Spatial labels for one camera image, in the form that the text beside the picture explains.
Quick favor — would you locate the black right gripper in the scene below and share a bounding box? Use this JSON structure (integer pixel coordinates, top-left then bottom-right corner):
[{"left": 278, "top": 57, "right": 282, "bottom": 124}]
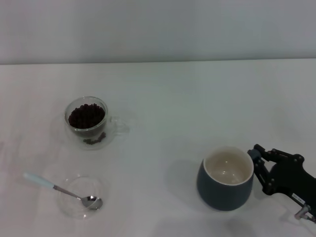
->
[{"left": 253, "top": 144, "right": 316, "bottom": 213}]

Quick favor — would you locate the dark blue ceramic mug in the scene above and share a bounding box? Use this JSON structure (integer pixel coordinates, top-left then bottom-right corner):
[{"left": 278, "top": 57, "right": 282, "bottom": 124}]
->
[{"left": 197, "top": 146, "right": 261, "bottom": 212}]

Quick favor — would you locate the spoon with light blue handle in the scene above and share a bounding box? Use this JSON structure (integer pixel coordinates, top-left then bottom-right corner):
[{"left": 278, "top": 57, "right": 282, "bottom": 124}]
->
[{"left": 23, "top": 172, "right": 103, "bottom": 211}]

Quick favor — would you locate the double-walled clear glass cup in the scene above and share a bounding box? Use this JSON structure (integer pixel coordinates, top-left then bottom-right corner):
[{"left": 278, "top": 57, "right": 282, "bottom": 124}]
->
[{"left": 63, "top": 95, "right": 130, "bottom": 152}]

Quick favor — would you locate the clear glass dish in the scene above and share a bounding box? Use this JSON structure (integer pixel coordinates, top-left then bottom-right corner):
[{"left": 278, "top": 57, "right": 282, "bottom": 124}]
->
[{"left": 57, "top": 174, "right": 109, "bottom": 219}]

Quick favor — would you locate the right gripper cable with connector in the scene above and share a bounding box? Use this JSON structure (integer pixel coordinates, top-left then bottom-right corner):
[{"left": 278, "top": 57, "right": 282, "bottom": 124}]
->
[{"left": 293, "top": 204, "right": 316, "bottom": 223}]

